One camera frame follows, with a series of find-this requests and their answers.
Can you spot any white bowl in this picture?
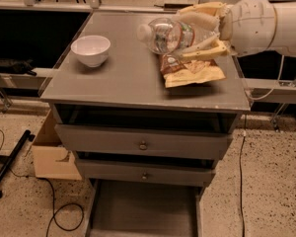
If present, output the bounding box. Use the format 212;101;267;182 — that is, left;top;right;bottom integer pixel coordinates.
71;36;111;67

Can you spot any white cable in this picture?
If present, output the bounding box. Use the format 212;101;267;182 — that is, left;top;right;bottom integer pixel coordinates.
246;54;286;102

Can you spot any black metal pole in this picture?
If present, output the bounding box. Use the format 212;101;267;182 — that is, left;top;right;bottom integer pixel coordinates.
0;130;35;198

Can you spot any clear plastic water bottle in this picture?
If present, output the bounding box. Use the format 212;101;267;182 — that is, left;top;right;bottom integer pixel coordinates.
136;17;220;56

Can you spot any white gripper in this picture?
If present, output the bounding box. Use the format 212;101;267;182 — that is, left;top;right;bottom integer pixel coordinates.
174;0;276;61

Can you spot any black floor cable right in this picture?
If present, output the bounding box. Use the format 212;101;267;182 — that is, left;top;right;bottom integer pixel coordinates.
238;114;248;237

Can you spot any grey drawer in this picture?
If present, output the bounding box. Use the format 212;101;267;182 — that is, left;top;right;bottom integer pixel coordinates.
55;124;232;159
84;180;202;237
76;159;215;187

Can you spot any black floor cable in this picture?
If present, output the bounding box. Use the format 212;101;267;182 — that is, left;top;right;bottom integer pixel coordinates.
0;124;85;237
238;114;248;237

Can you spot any black bag on rail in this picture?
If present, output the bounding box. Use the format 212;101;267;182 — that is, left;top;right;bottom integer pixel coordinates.
0;58;37;76

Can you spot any grey middle drawer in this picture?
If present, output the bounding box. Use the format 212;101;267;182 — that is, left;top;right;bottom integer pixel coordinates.
76;159;215;187

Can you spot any brown sea salt chip bag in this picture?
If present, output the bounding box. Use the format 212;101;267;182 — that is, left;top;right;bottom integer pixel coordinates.
159;54;226;88

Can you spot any grey drawer cabinet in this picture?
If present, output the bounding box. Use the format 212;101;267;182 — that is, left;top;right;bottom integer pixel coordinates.
38;11;252;196

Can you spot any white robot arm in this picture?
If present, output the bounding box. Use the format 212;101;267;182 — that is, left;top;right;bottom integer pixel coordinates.
175;0;296;61

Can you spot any black floor cable left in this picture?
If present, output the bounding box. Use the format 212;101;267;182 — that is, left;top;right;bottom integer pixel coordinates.
0;124;85;237

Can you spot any cardboard box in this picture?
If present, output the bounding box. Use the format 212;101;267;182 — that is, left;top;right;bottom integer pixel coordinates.
32;111;82;180

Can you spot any grey bottom drawer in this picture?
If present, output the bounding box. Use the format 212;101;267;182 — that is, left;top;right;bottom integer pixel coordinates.
84;180;202;237

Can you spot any grey top drawer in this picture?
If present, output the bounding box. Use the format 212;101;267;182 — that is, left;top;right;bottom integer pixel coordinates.
55;124;232;159

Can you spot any black flat device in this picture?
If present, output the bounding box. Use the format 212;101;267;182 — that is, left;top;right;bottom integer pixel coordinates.
164;3;192;10

